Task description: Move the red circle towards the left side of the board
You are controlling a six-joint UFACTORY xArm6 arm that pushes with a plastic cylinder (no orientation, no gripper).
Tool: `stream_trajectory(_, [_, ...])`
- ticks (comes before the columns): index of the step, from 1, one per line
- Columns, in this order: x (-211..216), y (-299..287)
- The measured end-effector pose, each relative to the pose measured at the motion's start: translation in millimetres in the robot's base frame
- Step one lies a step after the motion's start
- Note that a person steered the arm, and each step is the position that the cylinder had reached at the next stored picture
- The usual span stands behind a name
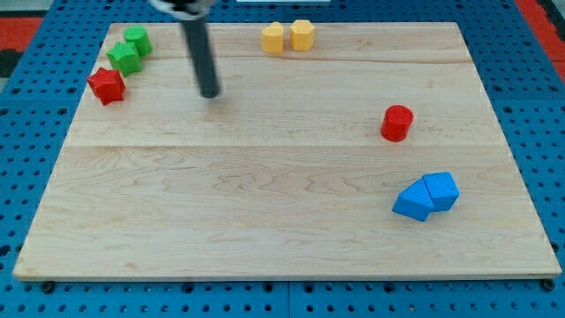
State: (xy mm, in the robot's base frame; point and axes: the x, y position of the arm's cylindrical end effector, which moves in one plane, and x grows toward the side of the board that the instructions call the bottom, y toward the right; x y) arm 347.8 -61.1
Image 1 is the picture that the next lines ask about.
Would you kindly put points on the green star block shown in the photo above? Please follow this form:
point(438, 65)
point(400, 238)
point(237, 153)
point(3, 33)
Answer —
point(123, 56)

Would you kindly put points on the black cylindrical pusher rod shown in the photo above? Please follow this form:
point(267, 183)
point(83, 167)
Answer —
point(203, 63)

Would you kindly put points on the red cylinder block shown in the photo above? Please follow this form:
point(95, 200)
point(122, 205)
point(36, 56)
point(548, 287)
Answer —
point(396, 123)

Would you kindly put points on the yellow heart block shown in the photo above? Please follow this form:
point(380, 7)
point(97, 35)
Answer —
point(272, 38)

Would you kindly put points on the green cylinder block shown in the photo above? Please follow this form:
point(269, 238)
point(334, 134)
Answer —
point(138, 35)

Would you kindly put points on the blue triangle block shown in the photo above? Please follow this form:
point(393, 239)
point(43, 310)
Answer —
point(414, 202)

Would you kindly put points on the blue cube block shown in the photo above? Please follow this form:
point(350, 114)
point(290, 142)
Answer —
point(442, 190)

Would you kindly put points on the red star block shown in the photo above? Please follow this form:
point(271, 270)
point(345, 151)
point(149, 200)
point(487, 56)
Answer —
point(107, 85)

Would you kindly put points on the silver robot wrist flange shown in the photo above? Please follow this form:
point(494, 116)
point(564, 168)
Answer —
point(184, 9)

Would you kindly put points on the yellow hexagon block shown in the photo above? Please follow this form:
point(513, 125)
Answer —
point(302, 35)

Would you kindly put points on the wooden board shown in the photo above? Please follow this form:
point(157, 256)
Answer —
point(285, 176)

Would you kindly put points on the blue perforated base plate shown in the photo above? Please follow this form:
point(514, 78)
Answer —
point(520, 58)

